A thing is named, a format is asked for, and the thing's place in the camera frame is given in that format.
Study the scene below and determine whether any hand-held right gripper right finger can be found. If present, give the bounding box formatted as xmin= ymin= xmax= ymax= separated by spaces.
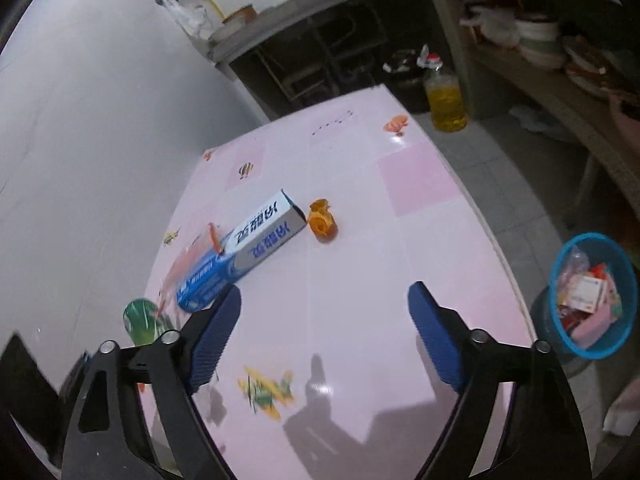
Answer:
xmin=407 ymin=281 xmax=594 ymax=480

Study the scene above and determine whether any blue white toothpaste box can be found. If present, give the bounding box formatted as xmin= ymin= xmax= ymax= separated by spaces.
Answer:
xmin=175 ymin=189 xmax=308 ymax=314

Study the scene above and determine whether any white plastic bag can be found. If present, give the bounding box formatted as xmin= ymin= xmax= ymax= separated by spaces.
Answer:
xmin=469 ymin=6 xmax=522 ymax=50

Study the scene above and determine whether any stack of pale bowls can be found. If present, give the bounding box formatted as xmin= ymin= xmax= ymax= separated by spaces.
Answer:
xmin=514 ymin=16 xmax=567 ymax=70

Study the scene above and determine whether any clear red wrapper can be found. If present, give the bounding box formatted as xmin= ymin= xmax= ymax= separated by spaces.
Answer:
xmin=162 ymin=222 xmax=224 ymax=312

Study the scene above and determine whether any hanging clear plastic bag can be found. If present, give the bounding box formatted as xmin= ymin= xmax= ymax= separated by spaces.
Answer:
xmin=161 ymin=0 xmax=212 ymax=39

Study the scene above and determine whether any white orange carton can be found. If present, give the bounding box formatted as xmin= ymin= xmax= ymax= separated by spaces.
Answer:
xmin=565 ymin=272 xmax=609 ymax=314

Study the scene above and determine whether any blue plastic basket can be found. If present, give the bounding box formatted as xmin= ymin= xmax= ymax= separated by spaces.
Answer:
xmin=548 ymin=232 xmax=639 ymax=360

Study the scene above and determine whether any green round container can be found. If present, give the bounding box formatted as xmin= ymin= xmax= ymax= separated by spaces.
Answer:
xmin=123 ymin=298 xmax=177 ymax=347

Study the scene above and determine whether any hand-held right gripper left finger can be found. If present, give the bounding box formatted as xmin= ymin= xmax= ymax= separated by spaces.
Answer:
xmin=57 ymin=284 xmax=243 ymax=480

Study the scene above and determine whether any cooking oil bottle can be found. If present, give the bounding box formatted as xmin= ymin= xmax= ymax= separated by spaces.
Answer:
xmin=422 ymin=52 xmax=469 ymax=134

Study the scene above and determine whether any concrete storage shelf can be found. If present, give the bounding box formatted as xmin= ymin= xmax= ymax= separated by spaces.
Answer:
xmin=427 ymin=0 xmax=640 ymax=233

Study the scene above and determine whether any small orange toy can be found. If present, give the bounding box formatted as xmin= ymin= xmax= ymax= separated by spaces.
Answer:
xmin=307 ymin=199 xmax=340 ymax=242

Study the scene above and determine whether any crumpled white bag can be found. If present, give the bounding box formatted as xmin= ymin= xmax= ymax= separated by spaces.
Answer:
xmin=509 ymin=105 xmax=572 ymax=137

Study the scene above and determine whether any pink packet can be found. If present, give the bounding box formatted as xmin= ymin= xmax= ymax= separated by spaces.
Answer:
xmin=570 ymin=304 xmax=617 ymax=347

